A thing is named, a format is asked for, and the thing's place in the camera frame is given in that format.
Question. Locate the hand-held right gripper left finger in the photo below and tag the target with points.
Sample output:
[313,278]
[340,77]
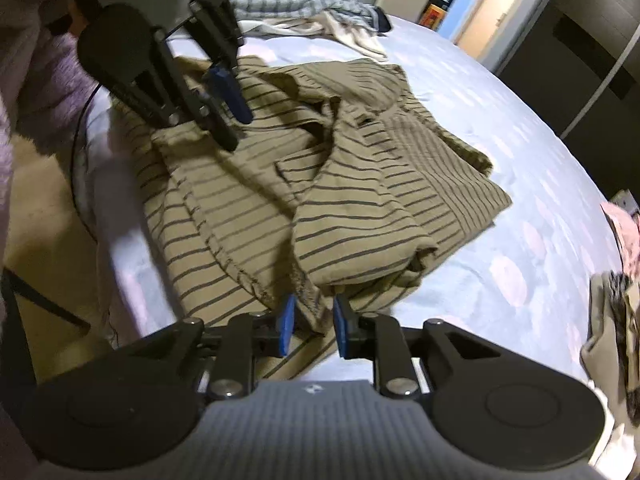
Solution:
[287,325]

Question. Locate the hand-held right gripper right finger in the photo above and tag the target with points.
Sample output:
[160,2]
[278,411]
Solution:
[341,327]

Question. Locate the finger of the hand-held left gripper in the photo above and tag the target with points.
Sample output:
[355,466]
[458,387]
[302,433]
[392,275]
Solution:
[232,95]
[220,127]

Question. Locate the tan striped shirt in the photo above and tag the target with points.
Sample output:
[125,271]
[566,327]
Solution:
[350,185]

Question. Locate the blue checked shirt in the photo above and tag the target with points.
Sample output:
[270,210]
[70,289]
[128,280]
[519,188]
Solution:
[295,0]

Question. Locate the bed with polka dot sheet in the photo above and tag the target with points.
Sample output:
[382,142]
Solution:
[500,210]

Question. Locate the orange stool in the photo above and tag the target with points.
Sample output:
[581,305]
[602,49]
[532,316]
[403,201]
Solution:
[431,14]

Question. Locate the dark bar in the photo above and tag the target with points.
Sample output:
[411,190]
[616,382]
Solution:
[45,302]

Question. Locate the beige cloth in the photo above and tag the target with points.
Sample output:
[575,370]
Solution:
[607,350]

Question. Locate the black and white patterned cloth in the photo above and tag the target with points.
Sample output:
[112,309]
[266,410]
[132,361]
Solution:
[622,287]

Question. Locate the light pink patterned pillow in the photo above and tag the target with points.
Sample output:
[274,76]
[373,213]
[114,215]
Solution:
[627,230]

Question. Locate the dark wardrobe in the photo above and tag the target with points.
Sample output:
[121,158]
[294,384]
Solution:
[585,50]

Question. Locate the cream door frame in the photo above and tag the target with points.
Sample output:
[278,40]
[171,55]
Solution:
[510,5]

